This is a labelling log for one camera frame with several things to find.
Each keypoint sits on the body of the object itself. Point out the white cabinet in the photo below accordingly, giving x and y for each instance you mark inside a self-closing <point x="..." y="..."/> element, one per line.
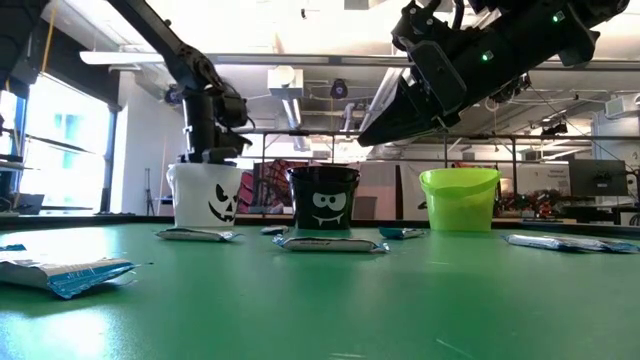
<point x="385" y="190"/>

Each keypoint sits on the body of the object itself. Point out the black computer monitor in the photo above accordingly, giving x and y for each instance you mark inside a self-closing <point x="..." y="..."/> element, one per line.
<point x="597" y="177"/>

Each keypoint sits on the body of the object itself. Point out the ceiling light strip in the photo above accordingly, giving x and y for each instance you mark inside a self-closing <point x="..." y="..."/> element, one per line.
<point x="125" y="57"/>

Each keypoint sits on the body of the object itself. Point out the black tripod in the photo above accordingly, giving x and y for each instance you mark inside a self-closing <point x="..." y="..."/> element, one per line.
<point x="149" y="192"/>

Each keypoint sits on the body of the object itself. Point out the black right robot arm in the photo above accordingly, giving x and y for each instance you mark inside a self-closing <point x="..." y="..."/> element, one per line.
<point x="550" y="30"/>

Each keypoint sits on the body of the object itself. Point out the black ceiling spotlight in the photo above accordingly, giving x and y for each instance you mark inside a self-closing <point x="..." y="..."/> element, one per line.
<point x="170" y="95"/>
<point x="339" y="88"/>
<point x="515" y="90"/>

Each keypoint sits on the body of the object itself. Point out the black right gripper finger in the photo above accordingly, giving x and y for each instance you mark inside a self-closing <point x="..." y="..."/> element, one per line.
<point x="400" y="117"/>

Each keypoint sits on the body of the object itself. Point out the white jack-o-lantern bucket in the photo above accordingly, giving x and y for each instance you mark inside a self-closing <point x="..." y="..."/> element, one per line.
<point x="200" y="195"/>

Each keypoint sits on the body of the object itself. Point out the black monster face bucket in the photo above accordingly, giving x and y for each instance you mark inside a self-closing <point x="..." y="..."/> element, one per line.
<point x="325" y="197"/>

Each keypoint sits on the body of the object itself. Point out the lime green plastic bucket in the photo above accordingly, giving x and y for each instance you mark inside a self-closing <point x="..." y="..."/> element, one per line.
<point x="460" y="200"/>

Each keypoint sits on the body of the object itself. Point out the black metal rack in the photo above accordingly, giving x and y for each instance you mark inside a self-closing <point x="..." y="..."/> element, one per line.
<point x="514" y="170"/>

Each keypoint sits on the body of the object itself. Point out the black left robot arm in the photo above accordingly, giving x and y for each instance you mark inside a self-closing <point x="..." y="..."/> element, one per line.
<point x="190" y="65"/>

